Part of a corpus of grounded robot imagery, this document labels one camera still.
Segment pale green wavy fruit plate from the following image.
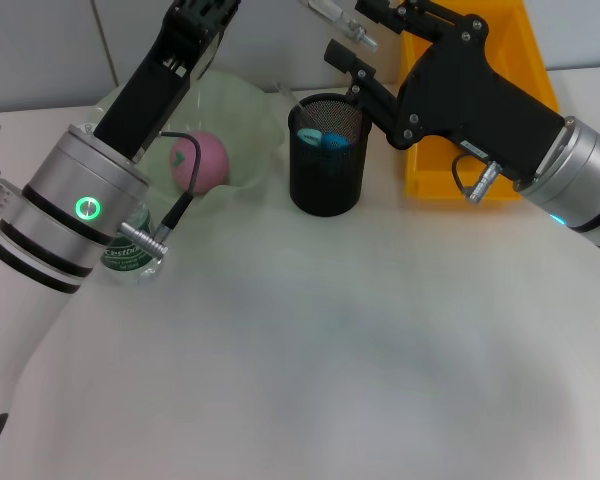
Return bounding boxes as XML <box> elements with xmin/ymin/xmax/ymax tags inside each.
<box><xmin>92</xmin><ymin>69</ymin><xmax>286</xmax><ymax>221</ymax></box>

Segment yellow plastic bin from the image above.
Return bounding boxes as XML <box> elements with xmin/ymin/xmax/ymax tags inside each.
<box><xmin>398</xmin><ymin>0</ymin><xmax>561</xmax><ymax>201</ymax></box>

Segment black mesh pen holder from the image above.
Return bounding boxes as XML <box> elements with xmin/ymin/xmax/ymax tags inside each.
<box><xmin>287</xmin><ymin>93</ymin><xmax>374</xmax><ymax>217</ymax></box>

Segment right gripper cable with connector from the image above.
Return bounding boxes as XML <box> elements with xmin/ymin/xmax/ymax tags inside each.
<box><xmin>451</xmin><ymin>152</ymin><xmax>504</xmax><ymax>204</ymax></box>

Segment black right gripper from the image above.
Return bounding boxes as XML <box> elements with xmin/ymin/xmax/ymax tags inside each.
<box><xmin>323</xmin><ymin>0</ymin><xmax>566</xmax><ymax>187</ymax></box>

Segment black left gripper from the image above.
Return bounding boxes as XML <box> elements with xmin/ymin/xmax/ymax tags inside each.
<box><xmin>93</xmin><ymin>0</ymin><xmax>241</xmax><ymax>162</ymax></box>

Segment clear green-label water bottle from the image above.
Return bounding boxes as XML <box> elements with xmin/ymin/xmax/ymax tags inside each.
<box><xmin>101</xmin><ymin>202</ymin><xmax>170</xmax><ymax>286</ymax></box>

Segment clear plastic ruler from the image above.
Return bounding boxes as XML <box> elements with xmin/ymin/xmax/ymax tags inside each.
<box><xmin>273</xmin><ymin>81</ymin><xmax>326</xmax><ymax>132</ymax></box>

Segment silver ballpoint pen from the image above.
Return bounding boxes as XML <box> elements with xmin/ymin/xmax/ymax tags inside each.
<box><xmin>307</xmin><ymin>0</ymin><xmax>380</xmax><ymax>50</ymax></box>

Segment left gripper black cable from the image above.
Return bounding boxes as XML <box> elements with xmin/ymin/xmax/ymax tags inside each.
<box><xmin>117</xmin><ymin>130</ymin><xmax>204</xmax><ymax>259</ymax></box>

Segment blue safety scissors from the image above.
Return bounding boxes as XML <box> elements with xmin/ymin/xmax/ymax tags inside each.
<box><xmin>297</xmin><ymin>127</ymin><xmax>353</xmax><ymax>152</ymax></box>

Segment pink toy peach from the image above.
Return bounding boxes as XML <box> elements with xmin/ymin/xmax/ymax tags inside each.
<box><xmin>169</xmin><ymin>130</ymin><xmax>230</xmax><ymax>194</ymax></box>

